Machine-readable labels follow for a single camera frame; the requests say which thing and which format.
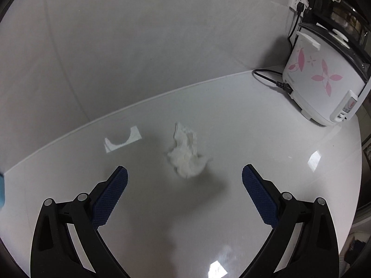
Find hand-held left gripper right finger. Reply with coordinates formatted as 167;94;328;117
236;164;339;278

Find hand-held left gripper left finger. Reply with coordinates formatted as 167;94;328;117
30;166;132;278

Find white tissue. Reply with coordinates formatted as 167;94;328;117
166;122;213;179

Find white paper scrap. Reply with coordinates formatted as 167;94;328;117
104;126;141;153

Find white floral rice cooker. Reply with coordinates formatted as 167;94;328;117
282;22;371;127

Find black power cable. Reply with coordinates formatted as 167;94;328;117
252;1;311;95

